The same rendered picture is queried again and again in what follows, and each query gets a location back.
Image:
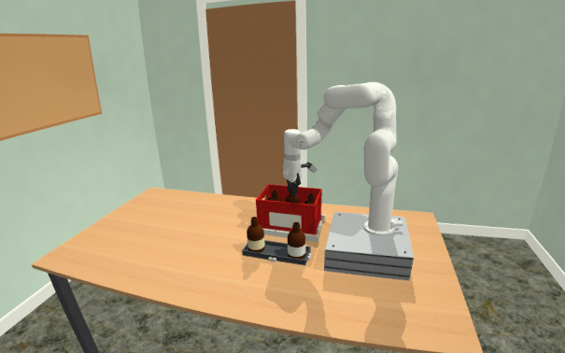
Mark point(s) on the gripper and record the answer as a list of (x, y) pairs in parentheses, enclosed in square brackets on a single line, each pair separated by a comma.
[(291, 170)]

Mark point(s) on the red crate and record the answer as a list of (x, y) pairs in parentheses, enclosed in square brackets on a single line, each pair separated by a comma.
[(280, 216)]

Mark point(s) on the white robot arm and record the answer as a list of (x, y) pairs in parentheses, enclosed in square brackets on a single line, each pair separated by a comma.
[(379, 168)]

